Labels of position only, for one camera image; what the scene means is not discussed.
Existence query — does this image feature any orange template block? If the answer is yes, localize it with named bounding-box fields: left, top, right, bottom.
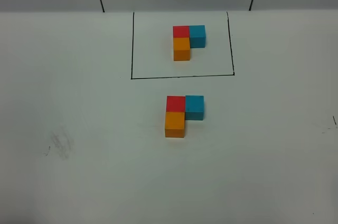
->
left=173, top=38, right=191, bottom=61

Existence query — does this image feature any red template block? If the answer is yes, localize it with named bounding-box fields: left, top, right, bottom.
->
left=173, top=25, right=190, bottom=38

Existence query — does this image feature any blue template block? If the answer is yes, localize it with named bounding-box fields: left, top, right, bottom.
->
left=189, top=25, right=206, bottom=49

